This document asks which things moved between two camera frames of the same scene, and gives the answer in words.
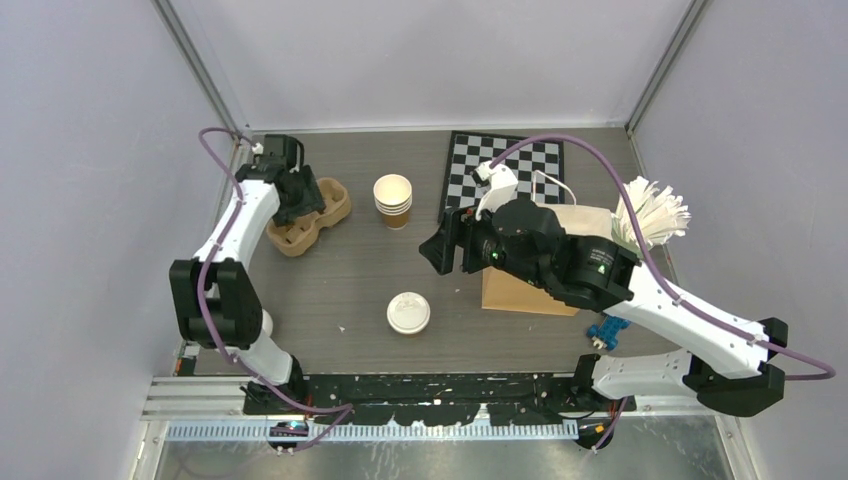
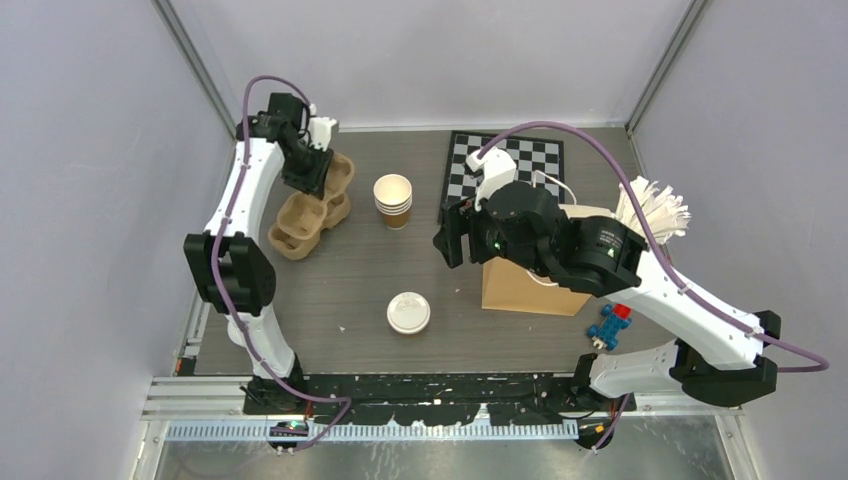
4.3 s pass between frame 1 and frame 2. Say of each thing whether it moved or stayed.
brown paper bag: stayed
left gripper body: moved
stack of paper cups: stayed
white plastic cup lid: stayed
